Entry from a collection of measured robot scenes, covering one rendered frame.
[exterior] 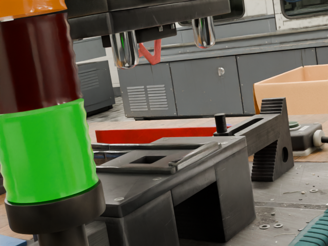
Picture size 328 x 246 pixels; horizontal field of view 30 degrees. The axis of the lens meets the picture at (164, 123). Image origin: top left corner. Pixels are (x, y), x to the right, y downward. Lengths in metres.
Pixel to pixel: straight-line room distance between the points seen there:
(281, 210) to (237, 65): 5.12
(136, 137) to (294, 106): 2.03
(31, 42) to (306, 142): 0.64
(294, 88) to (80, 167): 2.64
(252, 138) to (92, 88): 7.16
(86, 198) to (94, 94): 7.60
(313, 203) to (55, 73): 0.46
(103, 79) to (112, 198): 7.51
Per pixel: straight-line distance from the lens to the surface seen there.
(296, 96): 2.86
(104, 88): 7.97
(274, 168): 0.74
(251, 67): 5.68
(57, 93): 0.23
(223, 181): 0.57
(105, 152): 0.63
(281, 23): 5.45
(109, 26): 0.45
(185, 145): 0.58
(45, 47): 0.23
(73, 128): 0.24
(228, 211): 0.58
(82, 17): 0.46
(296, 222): 0.60
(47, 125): 0.23
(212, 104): 5.98
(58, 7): 0.24
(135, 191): 0.47
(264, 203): 0.67
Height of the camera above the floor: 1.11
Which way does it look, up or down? 10 degrees down
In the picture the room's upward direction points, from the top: 9 degrees counter-clockwise
